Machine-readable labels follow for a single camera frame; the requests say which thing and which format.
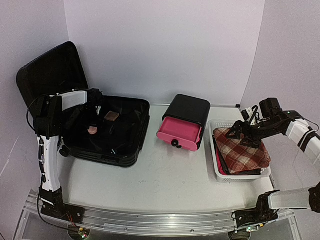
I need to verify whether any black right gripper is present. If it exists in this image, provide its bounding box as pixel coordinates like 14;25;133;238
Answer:
225;120;281;149

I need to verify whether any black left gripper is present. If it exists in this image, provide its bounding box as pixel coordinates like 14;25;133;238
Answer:
81;104;107;131

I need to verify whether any small pink round container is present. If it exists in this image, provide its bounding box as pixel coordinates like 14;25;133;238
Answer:
87;126;98;135

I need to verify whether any red plaid garment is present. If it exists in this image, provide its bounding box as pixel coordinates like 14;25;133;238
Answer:
213;128;271;176

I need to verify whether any white perforated plastic basket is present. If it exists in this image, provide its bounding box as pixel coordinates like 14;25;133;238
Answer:
207;119;272;183

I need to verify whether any black ribbed hard-shell suitcase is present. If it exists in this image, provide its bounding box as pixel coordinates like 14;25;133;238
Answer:
16;41;150;168

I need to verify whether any pink garment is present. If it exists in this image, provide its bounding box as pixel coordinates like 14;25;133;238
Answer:
216;149;230;176

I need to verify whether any black pink drawer organizer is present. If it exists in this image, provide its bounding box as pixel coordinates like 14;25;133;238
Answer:
156;94;211;152

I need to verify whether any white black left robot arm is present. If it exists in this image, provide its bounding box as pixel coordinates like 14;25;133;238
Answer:
28;88;103;224

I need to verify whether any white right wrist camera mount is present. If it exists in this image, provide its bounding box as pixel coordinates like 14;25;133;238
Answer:
241;105;258;126

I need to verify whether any aluminium rail frame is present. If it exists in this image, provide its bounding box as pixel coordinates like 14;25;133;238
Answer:
13;191;302;240

